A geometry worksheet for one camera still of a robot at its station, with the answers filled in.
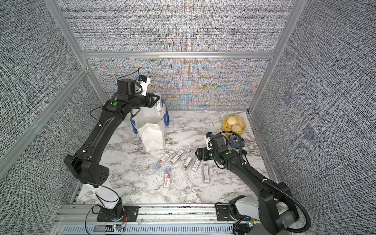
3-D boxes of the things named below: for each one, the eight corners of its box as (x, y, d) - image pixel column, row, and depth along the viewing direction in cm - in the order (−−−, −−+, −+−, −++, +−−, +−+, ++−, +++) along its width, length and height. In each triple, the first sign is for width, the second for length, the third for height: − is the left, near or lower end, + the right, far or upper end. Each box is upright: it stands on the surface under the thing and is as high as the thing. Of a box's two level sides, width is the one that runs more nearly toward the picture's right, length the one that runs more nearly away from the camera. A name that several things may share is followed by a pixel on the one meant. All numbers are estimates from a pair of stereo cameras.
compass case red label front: (163, 188, 84) (163, 187, 82) (165, 168, 91) (165, 166, 89) (170, 188, 84) (170, 187, 82) (172, 168, 91) (171, 166, 89)
